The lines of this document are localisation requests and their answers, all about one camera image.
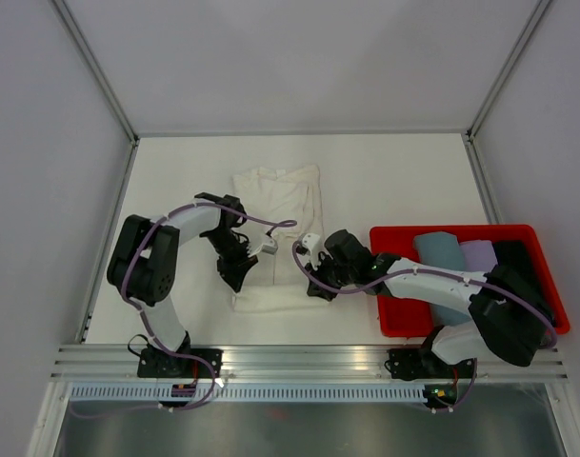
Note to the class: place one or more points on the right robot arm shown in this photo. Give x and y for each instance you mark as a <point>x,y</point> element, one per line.
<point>505,317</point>

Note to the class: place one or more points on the red plastic bin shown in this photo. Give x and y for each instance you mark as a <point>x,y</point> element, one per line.
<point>412,318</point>

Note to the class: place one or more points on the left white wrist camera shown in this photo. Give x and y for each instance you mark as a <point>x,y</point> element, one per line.
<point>262,243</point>

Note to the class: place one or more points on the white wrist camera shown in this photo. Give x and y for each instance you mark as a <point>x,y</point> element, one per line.
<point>262,243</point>
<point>310,245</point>

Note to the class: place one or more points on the white t shirt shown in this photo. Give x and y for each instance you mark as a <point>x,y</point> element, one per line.
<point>276,284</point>

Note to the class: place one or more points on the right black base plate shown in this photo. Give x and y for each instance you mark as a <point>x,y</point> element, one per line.
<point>409,364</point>

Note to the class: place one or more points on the white slotted cable duct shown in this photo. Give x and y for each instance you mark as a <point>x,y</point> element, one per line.
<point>251,392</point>

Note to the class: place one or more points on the black rolled t shirt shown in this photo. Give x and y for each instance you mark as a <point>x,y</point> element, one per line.
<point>512,253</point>

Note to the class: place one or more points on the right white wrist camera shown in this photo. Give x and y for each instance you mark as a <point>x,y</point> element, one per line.
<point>310,245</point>

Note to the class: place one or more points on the grey-blue rolled t shirt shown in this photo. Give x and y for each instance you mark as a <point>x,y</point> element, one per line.
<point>441,250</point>

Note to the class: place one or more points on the aluminium mounting rail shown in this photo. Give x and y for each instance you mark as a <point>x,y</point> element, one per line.
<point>292,364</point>

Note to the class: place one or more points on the right aluminium frame post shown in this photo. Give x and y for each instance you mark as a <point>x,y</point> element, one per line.
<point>539,11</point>

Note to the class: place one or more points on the left aluminium frame post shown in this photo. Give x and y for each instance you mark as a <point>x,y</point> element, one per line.
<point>80,42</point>

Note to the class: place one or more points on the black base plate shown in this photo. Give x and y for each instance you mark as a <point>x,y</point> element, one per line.
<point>156,363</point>
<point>409,364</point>

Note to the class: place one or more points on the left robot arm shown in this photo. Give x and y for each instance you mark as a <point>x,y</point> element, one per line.
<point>143,263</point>

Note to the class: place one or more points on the lilac rolled t shirt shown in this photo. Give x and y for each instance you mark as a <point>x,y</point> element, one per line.
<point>479,255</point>

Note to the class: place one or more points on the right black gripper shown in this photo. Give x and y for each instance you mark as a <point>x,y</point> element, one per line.
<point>327,294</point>

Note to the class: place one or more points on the aluminium frame post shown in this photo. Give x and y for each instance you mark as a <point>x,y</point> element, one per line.
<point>80,42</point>
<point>539,11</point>

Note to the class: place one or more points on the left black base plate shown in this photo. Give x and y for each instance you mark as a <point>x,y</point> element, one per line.
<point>156,363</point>

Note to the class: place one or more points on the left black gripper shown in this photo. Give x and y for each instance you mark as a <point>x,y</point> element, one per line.
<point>235,272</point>

